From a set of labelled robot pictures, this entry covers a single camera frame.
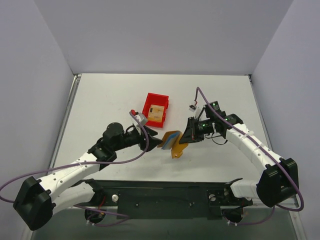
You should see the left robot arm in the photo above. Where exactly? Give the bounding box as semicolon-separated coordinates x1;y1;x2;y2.
13;122;162;231

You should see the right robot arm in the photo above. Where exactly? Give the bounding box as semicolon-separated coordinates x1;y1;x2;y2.
179;101;299;207

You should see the orange credit card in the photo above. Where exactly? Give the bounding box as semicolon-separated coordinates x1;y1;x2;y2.
147;104;165;123

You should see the red plastic bin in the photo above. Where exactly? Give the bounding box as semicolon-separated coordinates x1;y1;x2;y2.
142;92;169;128

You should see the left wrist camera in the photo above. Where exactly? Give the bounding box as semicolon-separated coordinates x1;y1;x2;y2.
130;109;148;127

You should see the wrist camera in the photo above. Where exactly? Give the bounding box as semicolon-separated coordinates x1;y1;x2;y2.
189;102;203;119
130;109;148;127

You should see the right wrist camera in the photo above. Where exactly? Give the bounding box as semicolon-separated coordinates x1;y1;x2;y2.
189;102;203;119

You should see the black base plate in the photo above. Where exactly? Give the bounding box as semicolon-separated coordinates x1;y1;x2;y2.
82;178;253;220

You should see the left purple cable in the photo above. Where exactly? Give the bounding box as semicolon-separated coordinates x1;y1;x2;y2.
0;110;151;227

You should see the aluminium frame rail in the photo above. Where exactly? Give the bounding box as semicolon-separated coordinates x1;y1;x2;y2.
19;73;81;240

